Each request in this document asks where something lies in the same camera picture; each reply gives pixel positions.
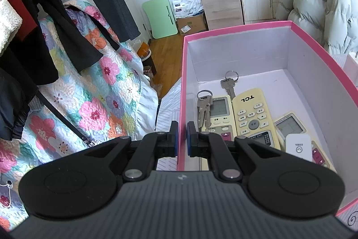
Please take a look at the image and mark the striped bed sheet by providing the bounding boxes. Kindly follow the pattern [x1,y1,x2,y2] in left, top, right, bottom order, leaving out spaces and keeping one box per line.
[155,79,183,172]

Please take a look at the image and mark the brown cardboard box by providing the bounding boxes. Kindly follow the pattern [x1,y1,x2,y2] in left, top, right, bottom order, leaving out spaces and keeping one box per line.
[175,12,208,36]

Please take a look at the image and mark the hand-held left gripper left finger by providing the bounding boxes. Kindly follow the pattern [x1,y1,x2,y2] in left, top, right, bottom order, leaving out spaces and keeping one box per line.
[83,121,179,182]

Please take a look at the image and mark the green folding table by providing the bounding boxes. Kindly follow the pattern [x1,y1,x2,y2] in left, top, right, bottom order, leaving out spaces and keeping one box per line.
[141,0,179,40]

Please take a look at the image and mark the pink cardboard box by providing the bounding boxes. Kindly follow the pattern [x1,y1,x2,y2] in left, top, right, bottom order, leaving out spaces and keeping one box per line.
[177,20,358,219]

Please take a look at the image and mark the black hanging clothes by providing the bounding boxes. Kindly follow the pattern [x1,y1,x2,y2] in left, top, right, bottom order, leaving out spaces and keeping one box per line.
[0,0,60,142]

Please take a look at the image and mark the bunch of silver keys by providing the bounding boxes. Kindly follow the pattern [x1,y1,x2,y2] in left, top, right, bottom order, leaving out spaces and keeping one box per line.
[196,89,214,128]

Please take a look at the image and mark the cream fuzzy sleeve garment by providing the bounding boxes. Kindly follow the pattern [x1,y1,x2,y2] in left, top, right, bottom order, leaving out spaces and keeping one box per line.
[0,0,23,57]

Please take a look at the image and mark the tissue pack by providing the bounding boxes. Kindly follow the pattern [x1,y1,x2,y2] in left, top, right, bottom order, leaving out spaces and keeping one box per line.
[172,0,203,18]

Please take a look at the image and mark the floral quilt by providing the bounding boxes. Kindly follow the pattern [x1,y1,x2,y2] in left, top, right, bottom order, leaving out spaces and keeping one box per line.
[0,0,160,232]

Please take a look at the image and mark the yellowed remote with round button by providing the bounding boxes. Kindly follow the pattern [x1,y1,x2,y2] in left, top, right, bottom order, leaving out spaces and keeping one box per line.
[232,87,281,150]

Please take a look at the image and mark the single silver key with ring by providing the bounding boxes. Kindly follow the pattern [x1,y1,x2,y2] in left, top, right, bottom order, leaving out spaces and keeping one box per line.
[220,70,240,100]

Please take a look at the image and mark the cream remote with red button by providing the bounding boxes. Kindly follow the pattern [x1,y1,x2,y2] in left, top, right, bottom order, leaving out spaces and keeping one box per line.
[205,95,235,142]

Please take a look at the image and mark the orange bag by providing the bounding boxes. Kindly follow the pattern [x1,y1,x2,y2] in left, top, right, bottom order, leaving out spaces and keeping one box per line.
[136,41,152,60]

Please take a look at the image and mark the cream remote with pink buttons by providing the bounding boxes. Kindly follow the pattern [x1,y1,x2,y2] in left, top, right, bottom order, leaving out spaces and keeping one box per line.
[273,112,338,173]

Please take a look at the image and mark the small white remote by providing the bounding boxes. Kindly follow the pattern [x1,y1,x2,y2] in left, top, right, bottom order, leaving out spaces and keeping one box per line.
[285,133,313,163]

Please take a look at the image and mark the grey puffer jacket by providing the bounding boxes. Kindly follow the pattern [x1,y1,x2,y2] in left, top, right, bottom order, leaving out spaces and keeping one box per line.
[275,0,358,55]

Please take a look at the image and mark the dark waste bin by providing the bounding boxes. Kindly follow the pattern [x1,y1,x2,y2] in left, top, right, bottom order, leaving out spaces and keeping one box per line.
[141,49,158,81]

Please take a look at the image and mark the black belt strap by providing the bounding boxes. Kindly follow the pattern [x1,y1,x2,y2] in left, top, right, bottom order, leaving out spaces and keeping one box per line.
[36,90,96,149]

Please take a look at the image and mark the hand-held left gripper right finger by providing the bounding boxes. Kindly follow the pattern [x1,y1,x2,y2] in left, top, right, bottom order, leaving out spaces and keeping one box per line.
[186,121,282,183]

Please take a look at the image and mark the black garment with ruffled sleeve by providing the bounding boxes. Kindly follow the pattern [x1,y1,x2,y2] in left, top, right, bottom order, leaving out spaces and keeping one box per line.
[30,0,121,73]

